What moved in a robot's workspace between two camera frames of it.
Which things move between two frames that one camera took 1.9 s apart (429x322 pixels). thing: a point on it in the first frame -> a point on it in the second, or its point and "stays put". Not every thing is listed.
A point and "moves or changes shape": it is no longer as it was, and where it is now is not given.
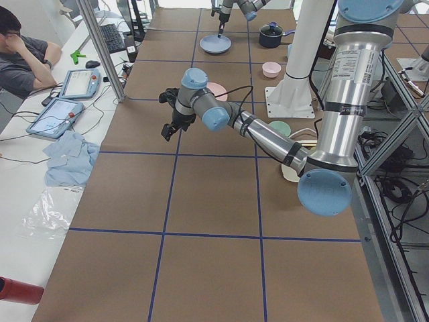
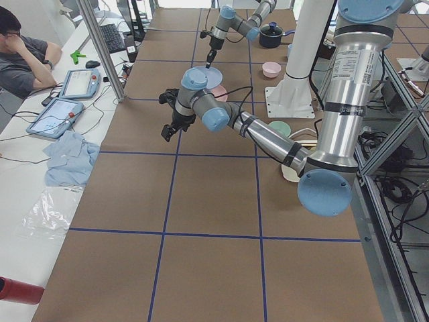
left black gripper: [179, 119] stays put
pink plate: [217, 89] stays put
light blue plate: [213, 43] moves or changes shape
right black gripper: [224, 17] -> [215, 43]
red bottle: [15, 291] stays put
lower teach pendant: [53, 117] stays put
